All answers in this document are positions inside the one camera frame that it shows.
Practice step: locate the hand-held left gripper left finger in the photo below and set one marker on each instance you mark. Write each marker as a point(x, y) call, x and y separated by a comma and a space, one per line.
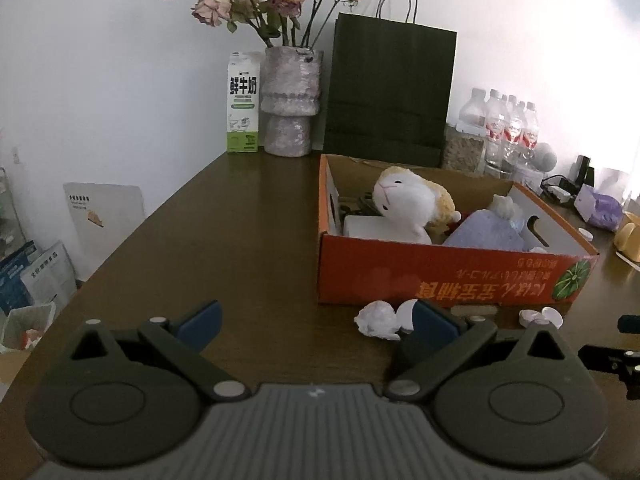
point(200, 322)

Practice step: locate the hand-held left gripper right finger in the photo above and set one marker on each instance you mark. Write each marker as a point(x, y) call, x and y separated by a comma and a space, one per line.
point(435, 322)

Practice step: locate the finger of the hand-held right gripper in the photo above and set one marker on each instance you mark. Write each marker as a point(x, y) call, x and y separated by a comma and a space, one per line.
point(630, 323)
point(610, 360)

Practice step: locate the white round lid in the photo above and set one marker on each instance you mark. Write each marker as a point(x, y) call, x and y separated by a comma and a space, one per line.
point(406, 316)

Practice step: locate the white tissue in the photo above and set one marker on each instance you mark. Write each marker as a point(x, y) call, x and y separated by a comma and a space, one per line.
point(377, 319)

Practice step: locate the orange cardboard box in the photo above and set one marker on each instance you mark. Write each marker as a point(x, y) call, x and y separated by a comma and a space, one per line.
point(380, 270)

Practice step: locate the purple felt hat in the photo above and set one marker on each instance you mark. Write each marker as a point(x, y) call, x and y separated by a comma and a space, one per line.
point(482, 232)

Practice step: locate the white plastic box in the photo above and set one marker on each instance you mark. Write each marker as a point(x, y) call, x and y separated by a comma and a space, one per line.
point(362, 227)

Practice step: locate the white and yellow plush toy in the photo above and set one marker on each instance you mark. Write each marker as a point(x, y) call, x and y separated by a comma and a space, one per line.
point(410, 200)

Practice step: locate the clear plastic bag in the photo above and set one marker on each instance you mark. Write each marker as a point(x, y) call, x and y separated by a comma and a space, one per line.
point(501, 206)

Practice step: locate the wooden desktop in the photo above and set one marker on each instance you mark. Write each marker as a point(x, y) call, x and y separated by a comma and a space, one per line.
point(225, 240)

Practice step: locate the paper strip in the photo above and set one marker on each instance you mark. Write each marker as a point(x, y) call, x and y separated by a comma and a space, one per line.
point(627, 260)

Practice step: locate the small white plastic piece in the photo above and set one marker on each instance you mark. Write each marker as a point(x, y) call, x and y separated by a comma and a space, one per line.
point(550, 317)

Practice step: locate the yellow mug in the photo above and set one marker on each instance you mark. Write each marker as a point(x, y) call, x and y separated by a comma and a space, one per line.
point(631, 237)

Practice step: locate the purple tissue pack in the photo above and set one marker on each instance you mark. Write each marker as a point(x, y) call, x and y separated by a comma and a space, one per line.
point(600, 207)

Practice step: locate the white paper bag on floor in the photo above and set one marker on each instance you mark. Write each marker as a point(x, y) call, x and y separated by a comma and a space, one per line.
point(110, 230)

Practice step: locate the white charger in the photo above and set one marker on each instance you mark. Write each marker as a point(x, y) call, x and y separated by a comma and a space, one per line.
point(560, 194)

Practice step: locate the white printed cardboard box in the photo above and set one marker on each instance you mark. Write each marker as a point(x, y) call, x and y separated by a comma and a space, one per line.
point(50, 275)

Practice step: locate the small black device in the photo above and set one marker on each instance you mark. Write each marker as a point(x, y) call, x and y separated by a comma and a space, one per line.
point(582, 170)

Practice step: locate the clear drinking glass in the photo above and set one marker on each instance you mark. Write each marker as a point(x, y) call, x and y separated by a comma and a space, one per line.
point(496, 162)

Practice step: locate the pale tin box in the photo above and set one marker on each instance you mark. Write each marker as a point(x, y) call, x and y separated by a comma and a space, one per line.
point(530, 177)

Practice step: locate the white trash bag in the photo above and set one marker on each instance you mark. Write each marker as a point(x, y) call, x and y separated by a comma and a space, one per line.
point(25, 330)

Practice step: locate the white round device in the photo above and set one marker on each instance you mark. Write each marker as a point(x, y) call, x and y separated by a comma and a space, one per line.
point(545, 156)

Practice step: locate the blue cardboard box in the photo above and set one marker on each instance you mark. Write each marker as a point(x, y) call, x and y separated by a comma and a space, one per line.
point(12, 280)

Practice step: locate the clear water bottle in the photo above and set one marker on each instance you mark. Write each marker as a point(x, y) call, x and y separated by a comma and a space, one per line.
point(513, 127)
point(472, 112)
point(530, 130)
point(495, 120)

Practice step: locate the white and green milk carton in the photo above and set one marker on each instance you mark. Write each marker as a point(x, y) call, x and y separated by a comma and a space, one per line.
point(243, 110)

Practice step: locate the pale purple textured vase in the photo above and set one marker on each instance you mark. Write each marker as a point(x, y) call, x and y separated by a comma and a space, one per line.
point(290, 105)

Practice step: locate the black paper bag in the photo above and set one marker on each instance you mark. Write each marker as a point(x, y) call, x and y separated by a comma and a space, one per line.
point(385, 90)

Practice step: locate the white wall outlet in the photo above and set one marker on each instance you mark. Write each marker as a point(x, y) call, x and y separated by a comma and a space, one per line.
point(15, 156)

